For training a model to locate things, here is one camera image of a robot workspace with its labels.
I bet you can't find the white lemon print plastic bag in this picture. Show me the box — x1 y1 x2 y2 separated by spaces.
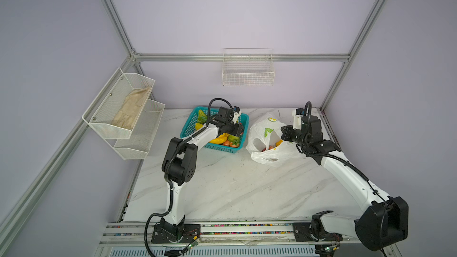
246 112 305 167

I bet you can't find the yellow fake banana bunch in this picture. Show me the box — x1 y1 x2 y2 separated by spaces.
209 133 229 145

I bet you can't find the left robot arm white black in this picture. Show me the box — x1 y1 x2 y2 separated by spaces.
159 106 244 242

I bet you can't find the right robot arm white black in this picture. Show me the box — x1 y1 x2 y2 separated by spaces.
281 108 409 251

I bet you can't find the green fake leafy fruit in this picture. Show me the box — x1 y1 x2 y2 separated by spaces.
197 109 208 124

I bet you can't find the lower white mesh shelf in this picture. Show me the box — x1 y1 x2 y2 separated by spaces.
111 99 165 160

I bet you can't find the white mesh shelf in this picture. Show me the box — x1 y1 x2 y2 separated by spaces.
111 99 165 160
82 69 155 140

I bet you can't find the beige cloth in shelf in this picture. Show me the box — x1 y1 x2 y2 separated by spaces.
111 87 152 130

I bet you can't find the upper white mesh shelf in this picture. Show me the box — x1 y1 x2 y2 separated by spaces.
82 69 155 140

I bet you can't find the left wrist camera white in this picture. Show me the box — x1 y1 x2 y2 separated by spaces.
232 109 242 124

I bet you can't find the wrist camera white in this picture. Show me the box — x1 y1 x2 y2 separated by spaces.
293 108 305 130
232 109 242 124

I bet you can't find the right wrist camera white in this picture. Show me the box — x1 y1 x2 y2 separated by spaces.
293 108 305 130

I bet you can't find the white wire wall basket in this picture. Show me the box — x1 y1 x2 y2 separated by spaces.
222 48 276 87

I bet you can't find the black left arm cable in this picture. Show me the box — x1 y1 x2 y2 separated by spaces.
143 98 234 257

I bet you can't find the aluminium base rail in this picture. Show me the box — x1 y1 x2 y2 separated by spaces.
93 219 402 257

